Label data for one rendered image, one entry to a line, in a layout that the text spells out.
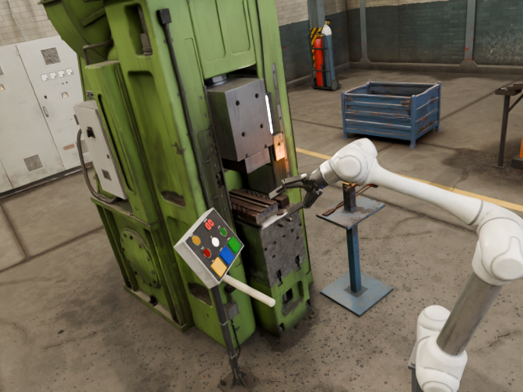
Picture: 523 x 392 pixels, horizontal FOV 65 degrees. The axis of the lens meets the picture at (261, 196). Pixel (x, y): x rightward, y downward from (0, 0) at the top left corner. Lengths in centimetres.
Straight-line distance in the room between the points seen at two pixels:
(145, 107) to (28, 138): 491
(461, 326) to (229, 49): 178
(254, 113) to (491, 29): 781
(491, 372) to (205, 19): 259
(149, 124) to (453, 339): 192
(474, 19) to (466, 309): 860
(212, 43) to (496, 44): 794
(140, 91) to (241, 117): 62
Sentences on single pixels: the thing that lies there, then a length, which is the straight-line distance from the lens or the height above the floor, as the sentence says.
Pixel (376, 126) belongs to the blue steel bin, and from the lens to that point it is 622.
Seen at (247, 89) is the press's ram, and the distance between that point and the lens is 237.
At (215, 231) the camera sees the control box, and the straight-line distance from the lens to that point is 221.
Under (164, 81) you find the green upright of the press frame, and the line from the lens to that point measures 222.
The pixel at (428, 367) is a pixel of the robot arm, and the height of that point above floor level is 83.
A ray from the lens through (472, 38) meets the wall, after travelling 997.
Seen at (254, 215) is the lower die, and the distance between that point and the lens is 257.
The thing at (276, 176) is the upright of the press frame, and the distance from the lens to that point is 283.
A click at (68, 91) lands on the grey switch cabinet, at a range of 742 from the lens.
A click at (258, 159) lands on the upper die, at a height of 132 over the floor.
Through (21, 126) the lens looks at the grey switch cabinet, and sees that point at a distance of 733.
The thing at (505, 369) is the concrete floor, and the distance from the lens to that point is 302.
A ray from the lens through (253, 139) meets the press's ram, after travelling 243.
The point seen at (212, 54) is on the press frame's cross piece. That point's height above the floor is 194.
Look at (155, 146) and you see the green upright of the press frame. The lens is 263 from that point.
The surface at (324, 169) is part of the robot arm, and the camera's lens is 157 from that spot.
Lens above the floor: 220
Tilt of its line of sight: 26 degrees down
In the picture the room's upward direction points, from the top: 10 degrees counter-clockwise
